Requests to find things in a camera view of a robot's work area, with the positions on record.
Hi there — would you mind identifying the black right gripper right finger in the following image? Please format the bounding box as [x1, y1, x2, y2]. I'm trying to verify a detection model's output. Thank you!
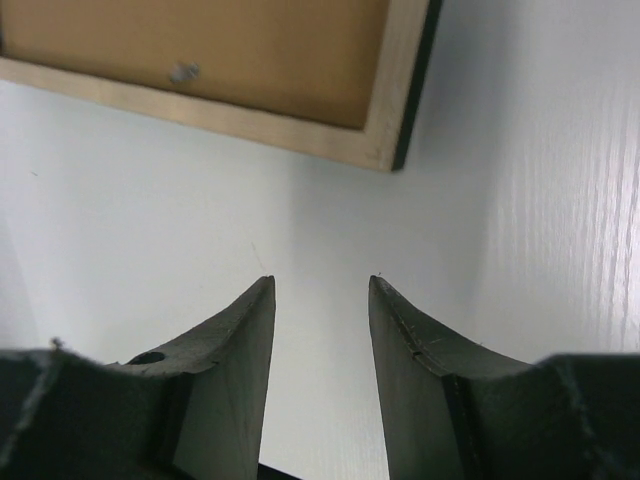
[368, 276, 639, 479]

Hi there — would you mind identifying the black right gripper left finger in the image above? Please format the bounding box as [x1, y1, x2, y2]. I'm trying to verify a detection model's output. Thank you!
[1, 276, 276, 479]

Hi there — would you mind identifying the wooden picture frame black front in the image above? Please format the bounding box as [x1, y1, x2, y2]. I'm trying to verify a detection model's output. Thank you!
[1, 1, 443, 172]

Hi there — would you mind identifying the brown frame backing board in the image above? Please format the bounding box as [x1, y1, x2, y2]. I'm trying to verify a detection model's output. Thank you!
[1, 1, 389, 128]

